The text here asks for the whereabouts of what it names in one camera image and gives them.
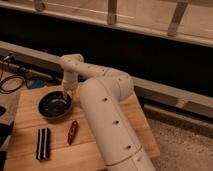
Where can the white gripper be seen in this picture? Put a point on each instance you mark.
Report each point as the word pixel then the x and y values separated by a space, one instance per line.
pixel 69 83

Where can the dark ceramic bowl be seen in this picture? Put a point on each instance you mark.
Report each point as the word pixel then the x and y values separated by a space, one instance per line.
pixel 54 105

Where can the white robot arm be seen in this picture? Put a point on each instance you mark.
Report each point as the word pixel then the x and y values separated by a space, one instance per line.
pixel 100 96

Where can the blue object on floor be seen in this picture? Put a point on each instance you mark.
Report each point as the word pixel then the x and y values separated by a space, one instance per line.
pixel 37 83

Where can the red oblong object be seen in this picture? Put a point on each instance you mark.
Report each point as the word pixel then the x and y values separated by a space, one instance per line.
pixel 72 131

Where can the wooden table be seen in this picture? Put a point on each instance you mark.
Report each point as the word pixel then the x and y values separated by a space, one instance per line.
pixel 81 155

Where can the black and white striped block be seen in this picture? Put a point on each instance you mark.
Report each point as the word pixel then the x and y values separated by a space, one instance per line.
pixel 43 144

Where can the black object at left edge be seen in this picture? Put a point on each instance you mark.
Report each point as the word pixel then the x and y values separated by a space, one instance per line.
pixel 5 132

